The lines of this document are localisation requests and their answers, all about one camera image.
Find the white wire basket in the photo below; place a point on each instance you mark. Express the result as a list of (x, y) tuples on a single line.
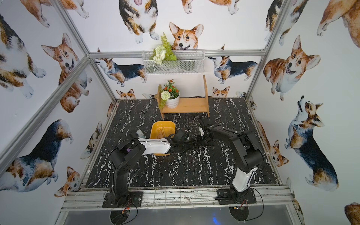
[(187, 62)]

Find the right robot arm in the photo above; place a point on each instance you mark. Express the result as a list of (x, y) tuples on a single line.
[(248, 156)]

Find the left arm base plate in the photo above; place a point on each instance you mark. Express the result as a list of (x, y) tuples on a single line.
[(133, 198)]

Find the wooden shelf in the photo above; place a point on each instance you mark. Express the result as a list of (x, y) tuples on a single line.
[(190, 104)]

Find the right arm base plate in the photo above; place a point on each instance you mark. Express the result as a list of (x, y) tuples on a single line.
[(231, 196)]

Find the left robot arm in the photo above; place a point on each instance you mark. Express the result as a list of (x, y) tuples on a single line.
[(125, 156)]

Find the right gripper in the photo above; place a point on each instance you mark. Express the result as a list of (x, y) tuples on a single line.
[(205, 131)]

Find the yellow storage box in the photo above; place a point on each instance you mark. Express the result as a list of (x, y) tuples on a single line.
[(162, 129)]

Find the potted flower plant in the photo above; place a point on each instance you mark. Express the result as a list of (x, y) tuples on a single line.
[(169, 95)]

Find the green fern white flowers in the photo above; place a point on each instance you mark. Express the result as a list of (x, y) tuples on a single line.
[(163, 52)]

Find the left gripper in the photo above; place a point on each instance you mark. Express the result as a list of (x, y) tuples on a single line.
[(187, 138)]

